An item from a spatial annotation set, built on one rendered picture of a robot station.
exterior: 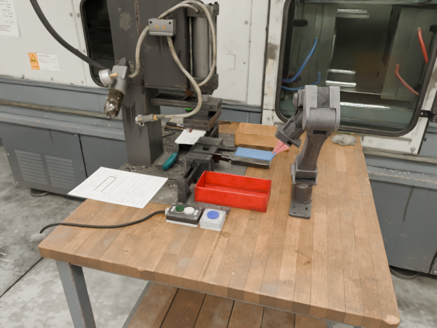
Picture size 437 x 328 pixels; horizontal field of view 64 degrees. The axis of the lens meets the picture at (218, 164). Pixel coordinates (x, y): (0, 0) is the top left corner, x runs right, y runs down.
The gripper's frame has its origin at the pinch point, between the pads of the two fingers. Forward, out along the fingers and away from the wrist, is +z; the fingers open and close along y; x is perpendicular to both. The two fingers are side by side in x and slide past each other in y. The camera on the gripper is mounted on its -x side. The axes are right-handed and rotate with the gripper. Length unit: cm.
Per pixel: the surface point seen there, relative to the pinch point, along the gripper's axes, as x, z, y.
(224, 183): 12.6, 16.0, 9.3
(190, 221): 37.5, 18.9, 13.2
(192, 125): 8.7, 6.1, 31.1
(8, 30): -74, 70, 167
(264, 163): -7.1, 9.5, -1.1
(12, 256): -12, 169, 84
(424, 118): -53, -34, -54
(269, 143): -24.3, 8.6, -0.1
